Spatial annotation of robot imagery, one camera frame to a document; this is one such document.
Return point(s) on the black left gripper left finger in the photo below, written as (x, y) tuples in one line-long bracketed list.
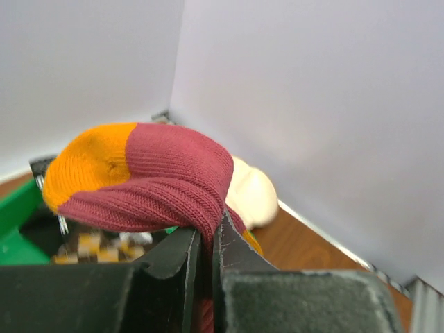
[(156, 293)]

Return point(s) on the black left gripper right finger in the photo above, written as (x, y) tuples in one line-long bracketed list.
[(251, 295)]

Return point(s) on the maroon purple sock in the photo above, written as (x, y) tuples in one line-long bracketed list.
[(142, 177)]

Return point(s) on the black blue logo sock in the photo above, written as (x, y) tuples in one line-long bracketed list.
[(45, 170)]

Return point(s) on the cream divided plate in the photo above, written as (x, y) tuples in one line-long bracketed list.
[(251, 195)]

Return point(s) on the green plastic tray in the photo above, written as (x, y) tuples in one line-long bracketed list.
[(30, 233)]

